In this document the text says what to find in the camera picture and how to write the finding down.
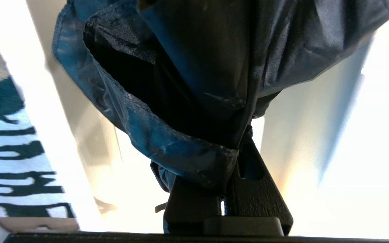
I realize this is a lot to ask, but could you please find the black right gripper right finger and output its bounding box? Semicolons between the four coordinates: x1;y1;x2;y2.
223;127;293;236

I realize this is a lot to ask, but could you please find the white ribbed drawer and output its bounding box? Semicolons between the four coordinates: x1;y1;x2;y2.
0;0;377;233

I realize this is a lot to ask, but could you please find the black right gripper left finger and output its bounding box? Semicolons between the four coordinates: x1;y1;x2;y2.
163;175;222;235

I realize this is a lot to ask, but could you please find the white TV cabinet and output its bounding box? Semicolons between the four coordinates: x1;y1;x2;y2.
319;27;389;237

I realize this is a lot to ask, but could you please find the black umbrella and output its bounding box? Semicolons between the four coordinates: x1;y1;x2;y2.
52;0;389;213

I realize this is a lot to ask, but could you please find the white rug with dark stripes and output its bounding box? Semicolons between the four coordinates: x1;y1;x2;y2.
0;7;77;223

